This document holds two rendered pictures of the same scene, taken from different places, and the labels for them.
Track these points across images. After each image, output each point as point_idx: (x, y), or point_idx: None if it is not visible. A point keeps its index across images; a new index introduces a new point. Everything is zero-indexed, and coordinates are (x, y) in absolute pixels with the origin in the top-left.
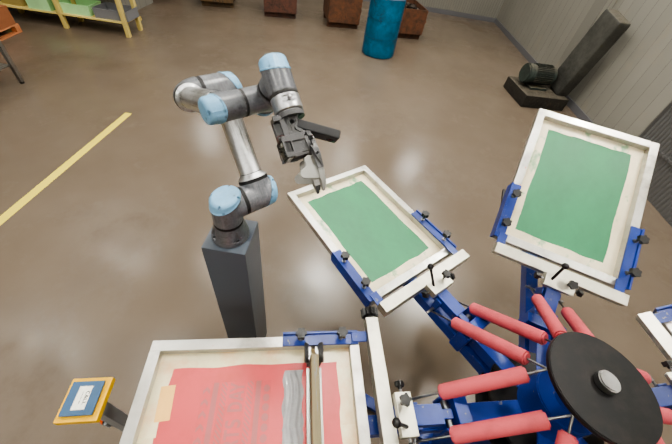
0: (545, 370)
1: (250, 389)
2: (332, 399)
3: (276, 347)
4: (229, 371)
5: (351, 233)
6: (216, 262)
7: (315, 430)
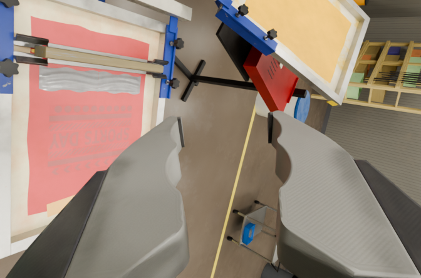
0: None
1: (58, 126)
2: (77, 34)
3: (10, 101)
4: (35, 154)
5: None
6: None
7: (123, 64)
